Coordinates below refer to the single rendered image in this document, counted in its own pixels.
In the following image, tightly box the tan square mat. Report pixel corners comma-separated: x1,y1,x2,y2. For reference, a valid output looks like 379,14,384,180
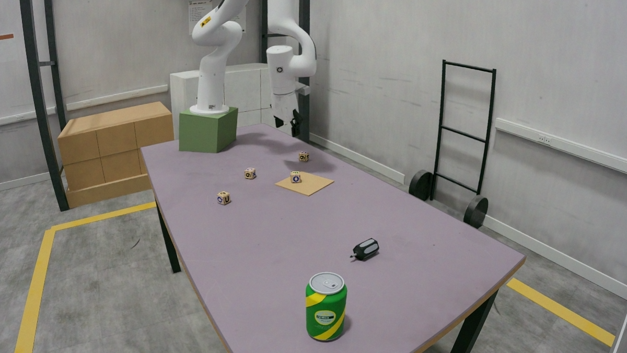
275,171,334,196

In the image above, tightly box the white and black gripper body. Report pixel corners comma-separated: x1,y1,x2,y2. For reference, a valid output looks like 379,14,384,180
271,91,299,122

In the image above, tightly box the green drink can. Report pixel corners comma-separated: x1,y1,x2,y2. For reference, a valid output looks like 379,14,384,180
306,272,347,340

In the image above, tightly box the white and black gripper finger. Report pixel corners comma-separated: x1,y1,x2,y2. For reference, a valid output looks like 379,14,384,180
290,109,303,137
274,115,284,128

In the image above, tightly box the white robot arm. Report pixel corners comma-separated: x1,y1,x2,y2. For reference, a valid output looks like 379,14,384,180
190,0,317,115

